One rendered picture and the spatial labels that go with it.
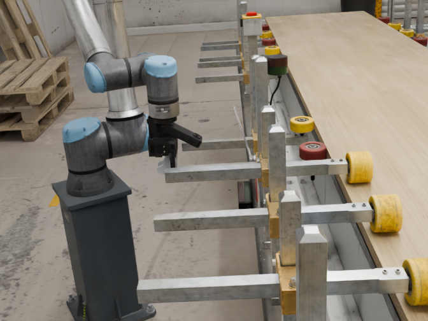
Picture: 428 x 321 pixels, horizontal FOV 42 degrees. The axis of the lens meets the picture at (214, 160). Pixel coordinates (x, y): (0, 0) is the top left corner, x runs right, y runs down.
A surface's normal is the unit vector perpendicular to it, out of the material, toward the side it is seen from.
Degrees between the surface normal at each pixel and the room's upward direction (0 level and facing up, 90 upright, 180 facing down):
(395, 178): 0
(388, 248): 0
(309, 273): 90
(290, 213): 90
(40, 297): 0
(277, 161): 90
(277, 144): 90
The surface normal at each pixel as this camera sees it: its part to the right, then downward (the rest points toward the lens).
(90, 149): 0.38, 0.33
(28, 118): 0.00, 0.38
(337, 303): -0.07, -0.92
